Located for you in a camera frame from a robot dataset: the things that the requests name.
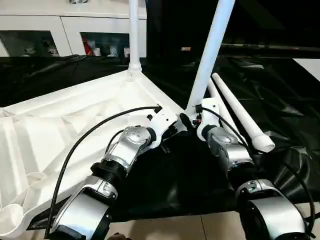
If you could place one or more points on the small grey metallic object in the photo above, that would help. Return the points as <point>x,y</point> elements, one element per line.
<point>77,1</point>

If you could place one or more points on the white cabinet with glass doors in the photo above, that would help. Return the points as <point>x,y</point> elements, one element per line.
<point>75,22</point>

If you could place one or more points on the brown round object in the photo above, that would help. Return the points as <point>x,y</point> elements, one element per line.
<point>118,237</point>

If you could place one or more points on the white plastic table top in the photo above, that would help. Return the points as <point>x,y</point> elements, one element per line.
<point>62,120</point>

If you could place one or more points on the white plastic table leg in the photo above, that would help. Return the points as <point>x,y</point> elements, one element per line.
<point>212,90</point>
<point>134,37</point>
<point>212,50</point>
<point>240,110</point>

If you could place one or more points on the grey metal rail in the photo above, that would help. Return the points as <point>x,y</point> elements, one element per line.
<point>275,46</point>

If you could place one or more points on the white mug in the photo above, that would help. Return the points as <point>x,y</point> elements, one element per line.
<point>96,52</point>

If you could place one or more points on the white flat board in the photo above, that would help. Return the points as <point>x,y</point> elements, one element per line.
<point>310,68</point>

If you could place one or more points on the red bottle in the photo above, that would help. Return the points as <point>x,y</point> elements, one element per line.
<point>88,47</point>

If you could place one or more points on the black box with orange label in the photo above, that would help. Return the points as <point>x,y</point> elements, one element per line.
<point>170,25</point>

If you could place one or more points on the black mat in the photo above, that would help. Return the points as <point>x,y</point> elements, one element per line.
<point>187,180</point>

